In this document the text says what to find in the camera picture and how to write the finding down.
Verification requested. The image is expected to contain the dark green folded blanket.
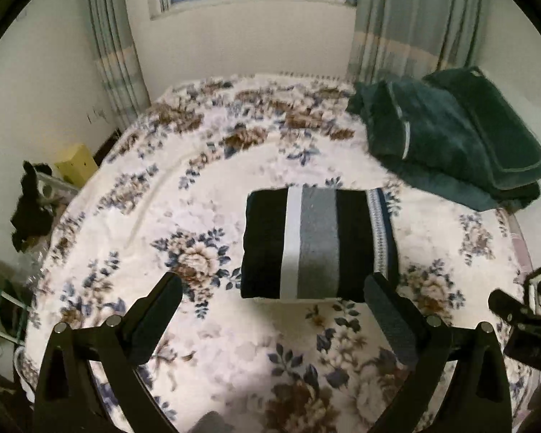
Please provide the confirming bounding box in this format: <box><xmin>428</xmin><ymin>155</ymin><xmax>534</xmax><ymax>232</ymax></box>
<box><xmin>421</xmin><ymin>67</ymin><xmax>541</xmax><ymax>210</ymax></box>

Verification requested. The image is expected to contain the yellow box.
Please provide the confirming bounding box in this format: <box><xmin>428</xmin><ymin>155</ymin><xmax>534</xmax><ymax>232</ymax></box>
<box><xmin>53</xmin><ymin>143</ymin><xmax>99</xmax><ymax>187</ymax></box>

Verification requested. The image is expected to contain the floral fleece blanket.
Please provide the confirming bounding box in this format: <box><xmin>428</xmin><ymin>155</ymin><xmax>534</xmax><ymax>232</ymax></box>
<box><xmin>16</xmin><ymin>72</ymin><xmax>539</xmax><ymax>433</ymax></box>

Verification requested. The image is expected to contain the pink mattress edge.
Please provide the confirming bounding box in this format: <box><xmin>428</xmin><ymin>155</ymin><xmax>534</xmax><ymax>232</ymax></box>
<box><xmin>496</xmin><ymin>207</ymin><xmax>535</xmax><ymax>283</ymax></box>

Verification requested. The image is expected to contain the wire rack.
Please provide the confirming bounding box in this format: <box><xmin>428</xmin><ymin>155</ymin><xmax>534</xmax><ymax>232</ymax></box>
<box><xmin>0</xmin><ymin>250</ymin><xmax>32</xmax><ymax>341</ymax></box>

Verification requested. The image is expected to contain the black grey striped towel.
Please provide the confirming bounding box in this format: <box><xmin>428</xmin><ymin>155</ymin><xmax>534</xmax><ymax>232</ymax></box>
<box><xmin>240</xmin><ymin>185</ymin><xmax>400</xmax><ymax>301</ymax></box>

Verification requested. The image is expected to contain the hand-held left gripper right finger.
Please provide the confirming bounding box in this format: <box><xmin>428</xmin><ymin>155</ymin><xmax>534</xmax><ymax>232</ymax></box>
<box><xmin>363</xmin><ymin>272</ymin><xmax>513</xmax><ymax>433</ymax></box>

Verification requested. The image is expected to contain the dark green white-piped folded garment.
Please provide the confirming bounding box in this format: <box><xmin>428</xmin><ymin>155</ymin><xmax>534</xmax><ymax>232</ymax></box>
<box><xmin>346</xmin><ymin>76</ymin><xmax>501</xmax><ymax>213</ymax></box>

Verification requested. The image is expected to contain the black cloth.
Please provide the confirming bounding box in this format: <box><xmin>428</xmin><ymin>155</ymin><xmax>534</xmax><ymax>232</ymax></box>
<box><xmin>10</xmin><ymin>160</ymin><xmax>56</xmax><ymax>252</ymax></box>

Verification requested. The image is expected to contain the striped green curtain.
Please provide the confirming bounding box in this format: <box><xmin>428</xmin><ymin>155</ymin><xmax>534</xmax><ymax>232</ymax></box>
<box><xmin>85</xmin><ymin>0</ymin><xmax>151</xmax><ymax>131</ymax></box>
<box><xmin>347</xmin><ymin>0</ymin><xmax>494</xmax><ymax>84</ymax></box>

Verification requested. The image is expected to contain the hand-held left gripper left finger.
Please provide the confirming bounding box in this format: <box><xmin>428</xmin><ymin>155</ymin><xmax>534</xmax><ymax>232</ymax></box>
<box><xmin>34</xmin><ymin>272</ymin><xmax>184</xmax><ymax>433</ymax></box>

